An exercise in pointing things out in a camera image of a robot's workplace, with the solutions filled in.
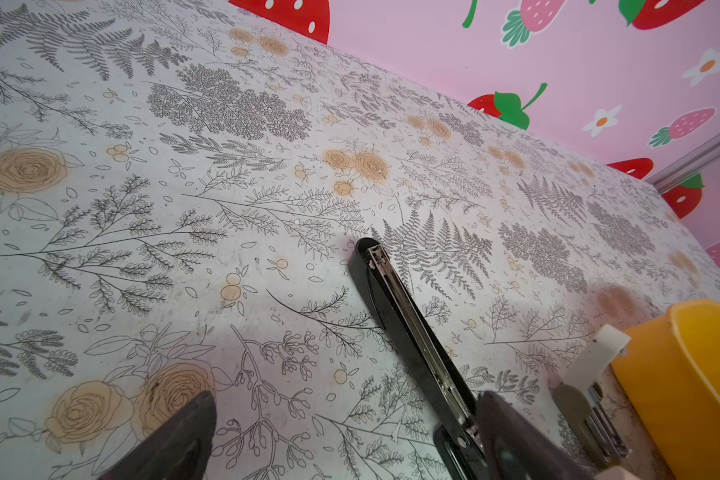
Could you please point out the yellow plastic tray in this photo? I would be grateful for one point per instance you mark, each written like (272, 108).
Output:
(671, 375)

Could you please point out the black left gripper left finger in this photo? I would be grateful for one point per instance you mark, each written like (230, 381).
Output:
(178, 449)

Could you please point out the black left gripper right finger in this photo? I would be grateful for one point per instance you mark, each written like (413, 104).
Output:
(515, 449)

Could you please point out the aluminium corner post right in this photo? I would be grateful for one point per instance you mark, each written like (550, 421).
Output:
(686, 167)

